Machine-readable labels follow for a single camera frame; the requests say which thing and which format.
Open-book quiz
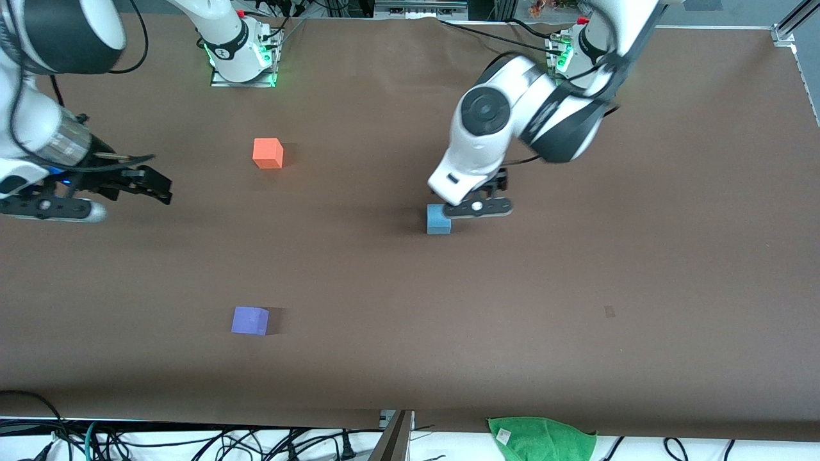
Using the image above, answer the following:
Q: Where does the blue foam block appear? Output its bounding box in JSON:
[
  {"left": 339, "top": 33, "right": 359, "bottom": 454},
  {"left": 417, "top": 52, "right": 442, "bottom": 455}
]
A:
[{"left": 427, "top": 204, "right": 453, "bottom": 236}]

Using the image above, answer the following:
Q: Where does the orange foam block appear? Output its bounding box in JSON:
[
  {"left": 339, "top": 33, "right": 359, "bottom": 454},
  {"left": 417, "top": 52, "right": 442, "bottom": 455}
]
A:
[{"left": 252, "top": 138, "right": 284, "bottom": 170}]

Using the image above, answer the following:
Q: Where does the purple foam block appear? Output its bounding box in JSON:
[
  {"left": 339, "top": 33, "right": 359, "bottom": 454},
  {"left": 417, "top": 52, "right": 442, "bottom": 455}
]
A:
[{"left": 231, "top": 306, "right": 270, "bottom": 336}]

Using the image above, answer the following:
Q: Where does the brown table cover sheet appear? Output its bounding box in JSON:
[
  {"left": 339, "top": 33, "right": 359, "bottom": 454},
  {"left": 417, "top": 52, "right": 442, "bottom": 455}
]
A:
[{"left": 0, "top": 13, "right": 820, "bottom": 442}]

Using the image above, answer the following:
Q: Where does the grey metal bar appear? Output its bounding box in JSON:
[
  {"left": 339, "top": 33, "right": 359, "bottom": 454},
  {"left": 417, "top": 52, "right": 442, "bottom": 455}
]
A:
[{"left": 370, "top": 410, "right": 414, "bottom": 461}]

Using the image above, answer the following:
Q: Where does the green cloth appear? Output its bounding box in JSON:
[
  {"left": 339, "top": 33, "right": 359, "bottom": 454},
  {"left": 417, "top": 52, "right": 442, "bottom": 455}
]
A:
[{"left": 487, "top": 416, "right": 598, "bottom": 461}]

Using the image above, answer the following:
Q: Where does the black table cable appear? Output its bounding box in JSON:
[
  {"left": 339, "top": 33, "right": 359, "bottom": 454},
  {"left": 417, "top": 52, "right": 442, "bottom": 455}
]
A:
[{"left": 438, "top": 18, "right": 564, "bottom": 57}]

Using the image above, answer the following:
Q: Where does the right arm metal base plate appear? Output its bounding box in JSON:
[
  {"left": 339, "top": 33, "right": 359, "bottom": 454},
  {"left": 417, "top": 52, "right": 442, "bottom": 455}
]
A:
[{"left": 210, "top": 27, "right": 279, "bottom": 88}]

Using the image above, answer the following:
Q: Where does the aluminium frame rail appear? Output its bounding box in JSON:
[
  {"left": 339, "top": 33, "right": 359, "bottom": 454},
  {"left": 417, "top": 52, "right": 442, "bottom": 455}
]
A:
[{"left": 373, "top": 0, "right": 469, "bottom": 19}]

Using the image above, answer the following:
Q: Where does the thick black floor cable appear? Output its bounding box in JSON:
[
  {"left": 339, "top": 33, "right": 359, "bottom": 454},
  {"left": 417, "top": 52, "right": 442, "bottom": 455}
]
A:
[{"left": 0, "top": 390, "right": 70, "bottom": 461}]

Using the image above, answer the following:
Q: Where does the aluminium corner bracket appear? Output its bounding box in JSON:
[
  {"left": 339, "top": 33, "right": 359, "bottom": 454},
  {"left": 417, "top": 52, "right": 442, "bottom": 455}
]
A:
[{"left": 772, "top": 0, "right": 820, "bottom": 45}]

